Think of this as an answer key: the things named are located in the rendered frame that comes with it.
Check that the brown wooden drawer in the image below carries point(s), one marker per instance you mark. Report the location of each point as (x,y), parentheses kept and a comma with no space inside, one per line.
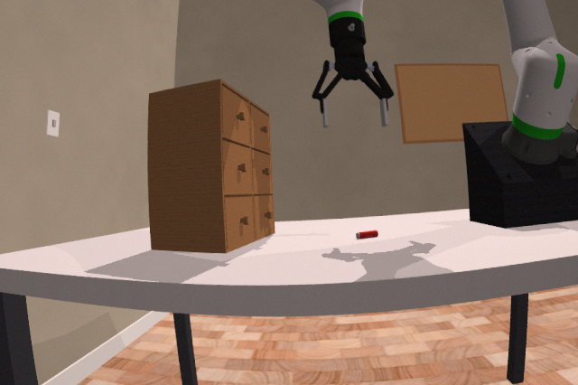
(238,211)
(234,110)
(264,217)
(236,158)
(260,136)
(261,170)

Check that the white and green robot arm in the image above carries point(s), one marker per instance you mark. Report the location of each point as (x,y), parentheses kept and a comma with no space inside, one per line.
(547,73)

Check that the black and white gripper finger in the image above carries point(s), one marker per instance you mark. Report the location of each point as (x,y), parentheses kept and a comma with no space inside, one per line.
(379,91)
(327,66)

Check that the brown wooden chest of drawers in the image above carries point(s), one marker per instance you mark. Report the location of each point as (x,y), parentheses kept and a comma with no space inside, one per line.
(185,168)

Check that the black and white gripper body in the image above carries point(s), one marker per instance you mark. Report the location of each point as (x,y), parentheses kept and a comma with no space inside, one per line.
(349,52)

